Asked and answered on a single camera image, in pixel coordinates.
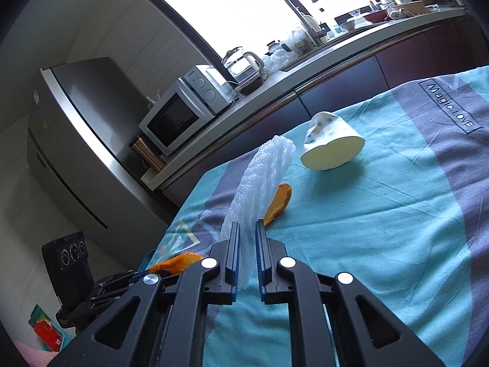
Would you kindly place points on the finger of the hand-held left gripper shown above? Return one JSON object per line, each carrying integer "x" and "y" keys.
{"x": 110, "y": 292}
{"x": 122, "y": 276}

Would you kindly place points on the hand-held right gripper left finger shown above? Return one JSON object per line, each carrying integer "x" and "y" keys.
{"x": 234, "y": 263}

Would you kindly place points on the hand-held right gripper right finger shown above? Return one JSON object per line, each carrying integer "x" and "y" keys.
{"x": 261, "y": 263}

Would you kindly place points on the orange peel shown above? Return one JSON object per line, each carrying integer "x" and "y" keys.
{"x": 179, "y": 262}
{"x": 278, "y": 202}

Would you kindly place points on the long white foam net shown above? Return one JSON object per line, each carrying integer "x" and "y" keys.
{"x": 263, "y": 176}

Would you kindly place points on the red teal printed box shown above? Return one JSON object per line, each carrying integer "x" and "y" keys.
{"x": 47, "y": 330}

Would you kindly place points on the black appliance with dials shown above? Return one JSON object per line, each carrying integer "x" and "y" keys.
{"x": 68, "y": 267}

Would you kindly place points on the pink cloth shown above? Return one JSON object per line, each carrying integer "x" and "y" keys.
{"x": 32, "y": 355}

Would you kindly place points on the teal grey printed blanket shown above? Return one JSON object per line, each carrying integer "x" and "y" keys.
{"x": 382, "y": 229}

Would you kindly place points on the copper canister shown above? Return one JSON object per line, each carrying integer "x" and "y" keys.
{"x": 149, "y": 153}

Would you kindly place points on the crushed dotted paper cup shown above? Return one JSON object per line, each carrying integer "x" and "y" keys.
{"x": 332, "y": 145}

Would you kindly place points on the steel refrigerator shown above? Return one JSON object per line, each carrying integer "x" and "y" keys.
{"x": 84, "y": 141}

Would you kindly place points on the white microwave oven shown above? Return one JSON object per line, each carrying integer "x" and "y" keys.
{"x": 172, "y": 120}

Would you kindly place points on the glass electric kettle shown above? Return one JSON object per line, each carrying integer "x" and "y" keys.
{"x": 242, "y": 65}

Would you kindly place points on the clear plastic bag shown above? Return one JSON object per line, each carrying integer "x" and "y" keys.
{"x": 279, "y": 57}

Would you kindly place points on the kitchen counter with dark cabinets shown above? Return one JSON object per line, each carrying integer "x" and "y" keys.
{"x": 336, "y": 65}

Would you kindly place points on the white bowl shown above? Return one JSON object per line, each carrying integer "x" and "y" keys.
{"x": 347, "y": 25}

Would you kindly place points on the chrome kitchen faucet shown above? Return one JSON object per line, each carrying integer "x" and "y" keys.
{"x": 305, "y": 13}

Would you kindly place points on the kitchen window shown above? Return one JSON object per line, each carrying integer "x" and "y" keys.
{"x": 248, "y": 7}

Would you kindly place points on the red bowl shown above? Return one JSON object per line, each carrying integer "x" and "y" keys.
{"x": 376, "y": 16}

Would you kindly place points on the crumpled rag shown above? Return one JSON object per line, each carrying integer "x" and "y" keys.
{"x": 399, "y": 14}

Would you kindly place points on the cream basin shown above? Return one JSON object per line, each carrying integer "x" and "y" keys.
{"x": 410, "y": 7}

